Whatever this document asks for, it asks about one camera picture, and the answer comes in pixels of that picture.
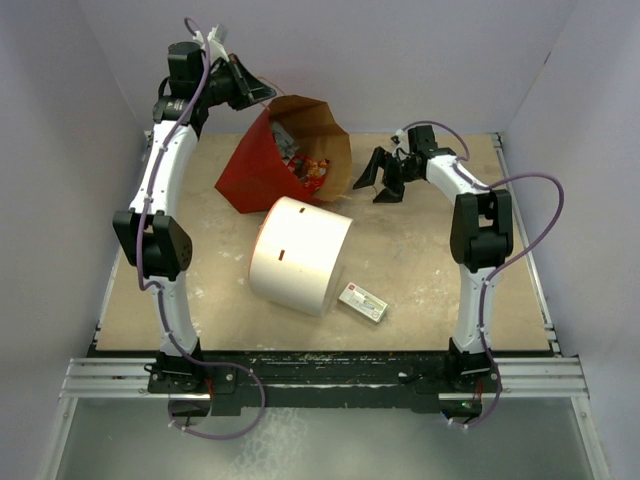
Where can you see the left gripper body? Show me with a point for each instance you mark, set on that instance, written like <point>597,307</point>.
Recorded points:
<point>224,87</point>

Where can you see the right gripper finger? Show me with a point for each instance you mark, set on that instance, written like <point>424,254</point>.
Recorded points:
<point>393,191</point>
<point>378,160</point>

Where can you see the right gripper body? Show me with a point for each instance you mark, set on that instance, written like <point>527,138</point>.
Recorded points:
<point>399,172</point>

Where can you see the red cookie snack bag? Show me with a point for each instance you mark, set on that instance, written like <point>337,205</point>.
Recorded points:
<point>310,172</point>

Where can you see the red brown paper bag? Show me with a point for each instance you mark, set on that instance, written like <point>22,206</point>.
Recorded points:
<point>255,177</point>

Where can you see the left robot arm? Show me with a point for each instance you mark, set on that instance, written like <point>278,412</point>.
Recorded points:
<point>202,75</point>

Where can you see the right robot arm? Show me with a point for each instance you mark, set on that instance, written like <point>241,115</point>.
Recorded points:
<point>481,236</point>

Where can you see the silver foil packet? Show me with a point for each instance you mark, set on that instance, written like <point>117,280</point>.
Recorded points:
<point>286,144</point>

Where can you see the white cylindrical container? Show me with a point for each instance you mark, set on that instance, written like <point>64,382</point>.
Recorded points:
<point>296,256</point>

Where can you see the small white green box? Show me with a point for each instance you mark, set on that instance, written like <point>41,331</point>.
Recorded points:
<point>363,302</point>

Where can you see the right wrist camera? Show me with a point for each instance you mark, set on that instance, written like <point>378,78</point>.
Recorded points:
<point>400,139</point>

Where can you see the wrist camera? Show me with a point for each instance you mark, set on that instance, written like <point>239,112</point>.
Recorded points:
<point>400,139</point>
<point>215,37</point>

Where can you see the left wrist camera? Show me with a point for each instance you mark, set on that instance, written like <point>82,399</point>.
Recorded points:
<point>215,37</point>

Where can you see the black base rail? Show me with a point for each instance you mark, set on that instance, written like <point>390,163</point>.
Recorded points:
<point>422,382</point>

